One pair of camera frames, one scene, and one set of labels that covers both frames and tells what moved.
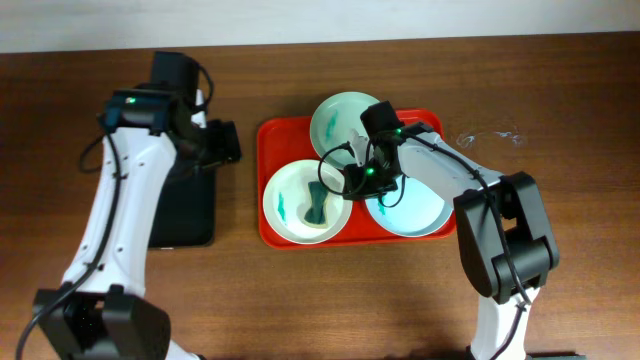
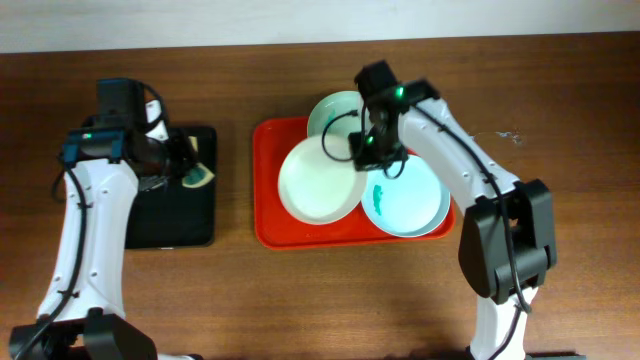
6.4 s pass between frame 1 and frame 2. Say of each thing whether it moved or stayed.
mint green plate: stayed
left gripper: moved
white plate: moved
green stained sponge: moved
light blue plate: stayed
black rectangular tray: stayed
